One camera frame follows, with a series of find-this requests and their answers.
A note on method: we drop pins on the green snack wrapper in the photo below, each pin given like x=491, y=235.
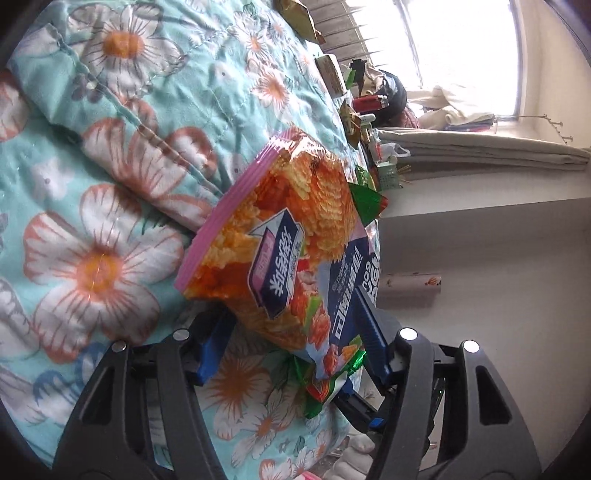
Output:
x=363, y=178

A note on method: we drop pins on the green plastic basket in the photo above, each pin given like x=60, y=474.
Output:
x=388, y=174

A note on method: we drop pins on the black bag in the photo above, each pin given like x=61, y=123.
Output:
x=396, y=93

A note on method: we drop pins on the orange noodle snack bag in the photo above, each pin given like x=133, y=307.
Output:
x=285, y=249

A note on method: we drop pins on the pink rolled mat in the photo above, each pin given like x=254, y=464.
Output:
x=415, y=283

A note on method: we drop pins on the green foil snack bag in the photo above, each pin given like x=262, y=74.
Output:
x=369, y=203

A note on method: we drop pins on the gold snack bag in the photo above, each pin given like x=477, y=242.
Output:
x=297, y=15

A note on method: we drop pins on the white gloved right hand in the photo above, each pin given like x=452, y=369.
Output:
x=356, y=460

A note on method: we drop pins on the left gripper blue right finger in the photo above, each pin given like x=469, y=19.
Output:
x=375, y=341

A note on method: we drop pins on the gold brick package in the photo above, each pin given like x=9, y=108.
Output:
x=331, y=74

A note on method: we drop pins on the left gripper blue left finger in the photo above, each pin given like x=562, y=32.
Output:
x=213, y=347

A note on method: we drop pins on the red thermos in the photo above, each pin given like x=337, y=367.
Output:
x=370, y=103

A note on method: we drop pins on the floral teal quilt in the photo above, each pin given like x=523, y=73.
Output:
x=122, y=125

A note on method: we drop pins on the grey curtain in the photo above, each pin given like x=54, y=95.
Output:
x=431, y=147

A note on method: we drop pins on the crumpled gold wrapper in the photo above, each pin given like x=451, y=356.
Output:
x=351, y=121

